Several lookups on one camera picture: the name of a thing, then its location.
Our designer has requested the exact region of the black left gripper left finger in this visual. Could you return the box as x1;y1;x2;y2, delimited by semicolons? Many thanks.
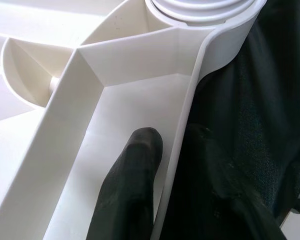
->
86;126;165;240

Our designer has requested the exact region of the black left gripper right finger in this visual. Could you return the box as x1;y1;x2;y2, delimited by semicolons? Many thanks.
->
161;123;288;240

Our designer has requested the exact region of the white plastic children table top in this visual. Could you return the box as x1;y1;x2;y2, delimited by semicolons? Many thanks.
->
0;0;268;240

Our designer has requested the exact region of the white plastic table leg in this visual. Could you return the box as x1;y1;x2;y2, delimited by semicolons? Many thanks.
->
144;0;256;27

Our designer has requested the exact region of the black cloth table cover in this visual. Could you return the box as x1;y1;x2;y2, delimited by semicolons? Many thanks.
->
152;0;300;240

